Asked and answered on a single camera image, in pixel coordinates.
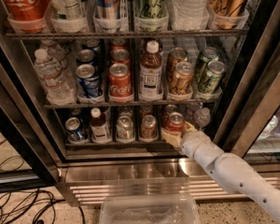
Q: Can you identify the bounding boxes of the black floor cables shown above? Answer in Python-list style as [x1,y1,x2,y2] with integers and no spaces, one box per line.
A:
[0,138,87,224]

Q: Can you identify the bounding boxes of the silver green can bottom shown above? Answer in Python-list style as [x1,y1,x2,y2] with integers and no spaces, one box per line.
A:
[116,116,134,140]

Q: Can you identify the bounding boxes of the clear water bottle top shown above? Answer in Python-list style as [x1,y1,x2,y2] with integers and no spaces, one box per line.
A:
[168,0,209,31]

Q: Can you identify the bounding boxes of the water bottle middle front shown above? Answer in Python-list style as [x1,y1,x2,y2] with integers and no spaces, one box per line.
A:
[34,49,76,105]

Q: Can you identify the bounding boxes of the orange lacroix can front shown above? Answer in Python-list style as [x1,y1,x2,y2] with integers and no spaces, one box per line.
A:
[169,62,194,95]

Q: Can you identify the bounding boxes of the green lacroix can back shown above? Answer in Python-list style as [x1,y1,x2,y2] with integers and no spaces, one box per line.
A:
[195,47,219,82]

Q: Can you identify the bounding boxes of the wire shelf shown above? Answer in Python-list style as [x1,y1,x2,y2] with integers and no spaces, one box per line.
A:
[6,29,248,40]
[44,99,217,109]

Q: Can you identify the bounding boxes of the large coca-cola bottle top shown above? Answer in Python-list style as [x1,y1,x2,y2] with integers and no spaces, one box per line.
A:
[3,0,49,33]

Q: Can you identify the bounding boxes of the blue pepsi can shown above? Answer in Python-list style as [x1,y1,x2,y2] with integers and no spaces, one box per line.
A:
[82,39,102,56]
[77,49,95,66]
[65,118,87,142]
[76,64,102,98]

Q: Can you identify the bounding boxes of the orange lacroix can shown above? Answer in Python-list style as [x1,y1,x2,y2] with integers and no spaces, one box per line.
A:
[166,47,188,81]
[169,62,194,95]

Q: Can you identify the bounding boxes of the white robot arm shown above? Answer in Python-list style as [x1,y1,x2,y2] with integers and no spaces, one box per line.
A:
[161,122,280,223]

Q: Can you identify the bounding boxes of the orange can bottom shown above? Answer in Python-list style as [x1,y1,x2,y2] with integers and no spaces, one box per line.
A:
[140,115,157,138]

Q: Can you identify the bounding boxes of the brown tea bottle middle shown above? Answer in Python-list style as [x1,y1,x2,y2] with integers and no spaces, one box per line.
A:
[139,40,162,99]

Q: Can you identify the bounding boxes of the green lacroix can front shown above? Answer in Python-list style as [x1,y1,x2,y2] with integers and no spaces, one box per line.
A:
[198,61,226,93]

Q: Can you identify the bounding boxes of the orange lacroix cans top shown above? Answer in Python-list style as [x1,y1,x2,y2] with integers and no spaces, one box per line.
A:
[207,0,249,30]

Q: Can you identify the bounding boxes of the red bull can top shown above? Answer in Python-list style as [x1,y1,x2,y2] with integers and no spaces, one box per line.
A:
[96,0,121,20]

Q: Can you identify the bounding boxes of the red coke can bottom shelf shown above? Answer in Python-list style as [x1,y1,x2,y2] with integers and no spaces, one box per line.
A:
[166,112,185,132]

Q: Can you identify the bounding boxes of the sprite bottle top shelf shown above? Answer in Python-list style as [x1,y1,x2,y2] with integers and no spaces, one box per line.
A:
[50,0,88,21]

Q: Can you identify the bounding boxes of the middle wire shelf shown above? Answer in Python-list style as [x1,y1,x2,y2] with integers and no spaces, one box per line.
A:
[44,99,217,109]

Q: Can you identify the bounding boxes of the green lacroix can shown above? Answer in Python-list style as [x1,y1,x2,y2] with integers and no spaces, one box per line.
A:
[136,0,165,19]
[198,61,226,93]
[195,47,219,82]

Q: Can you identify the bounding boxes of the water bottle middle back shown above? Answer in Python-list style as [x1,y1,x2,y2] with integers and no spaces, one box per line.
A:
[40,39,68,69]

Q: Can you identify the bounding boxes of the red coke can behind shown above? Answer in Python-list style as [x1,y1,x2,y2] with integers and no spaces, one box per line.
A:
[161,104,178,127]

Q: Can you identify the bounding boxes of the brown tea bottle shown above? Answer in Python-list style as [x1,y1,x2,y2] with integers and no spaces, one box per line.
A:
[139,40,162,99]
[90,107,111,142]

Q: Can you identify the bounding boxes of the clear plastic bin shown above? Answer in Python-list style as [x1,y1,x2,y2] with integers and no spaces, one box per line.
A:
[99,194,201,224]

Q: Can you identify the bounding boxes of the fridge glass door right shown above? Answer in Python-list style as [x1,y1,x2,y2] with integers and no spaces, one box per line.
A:
[212,27,280,175]

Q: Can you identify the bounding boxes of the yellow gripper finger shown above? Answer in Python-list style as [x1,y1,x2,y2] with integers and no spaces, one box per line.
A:
[184,121,195,133]
[161,128,181,147]

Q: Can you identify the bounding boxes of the blue pepsi can middle front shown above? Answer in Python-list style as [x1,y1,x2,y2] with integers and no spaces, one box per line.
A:
[76,64,102,98]

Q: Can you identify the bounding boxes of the green lacroix can top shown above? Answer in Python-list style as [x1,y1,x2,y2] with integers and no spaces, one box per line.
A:
[136,0,165,19]

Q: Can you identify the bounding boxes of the top wire shelf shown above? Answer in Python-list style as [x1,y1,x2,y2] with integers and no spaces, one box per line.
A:
[6,29,248,40]

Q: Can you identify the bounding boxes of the water bottle bottom front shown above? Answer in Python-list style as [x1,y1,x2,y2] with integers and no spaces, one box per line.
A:
[193,107,211,129]

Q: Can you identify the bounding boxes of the blue pepsi can middle back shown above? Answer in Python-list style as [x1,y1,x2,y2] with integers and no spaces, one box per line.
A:
[82,39,102,56]

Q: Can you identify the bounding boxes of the steel fridge bottom grille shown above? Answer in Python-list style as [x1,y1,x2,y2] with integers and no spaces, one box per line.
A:
[56,159,280,207]

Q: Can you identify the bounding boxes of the orange lacroix can back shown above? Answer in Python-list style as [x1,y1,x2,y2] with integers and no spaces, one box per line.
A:
[166,47,188,81]

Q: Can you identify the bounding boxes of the red coke can middle back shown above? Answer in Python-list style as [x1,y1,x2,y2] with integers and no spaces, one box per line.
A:
[110,38,128,49]

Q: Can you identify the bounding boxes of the red coke can middle front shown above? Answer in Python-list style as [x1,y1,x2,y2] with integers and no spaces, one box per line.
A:
[108,63,132,97]

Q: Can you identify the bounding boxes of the fridge sliding door left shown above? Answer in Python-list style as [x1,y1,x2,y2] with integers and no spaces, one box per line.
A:
[0,28,61,195]

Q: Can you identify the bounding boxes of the brown tea bottle bottom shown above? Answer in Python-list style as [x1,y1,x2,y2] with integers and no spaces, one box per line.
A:
[90,107,111,142]

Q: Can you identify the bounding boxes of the blue pepsi can bottom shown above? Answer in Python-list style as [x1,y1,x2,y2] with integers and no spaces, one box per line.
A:
[65,118,87,142]

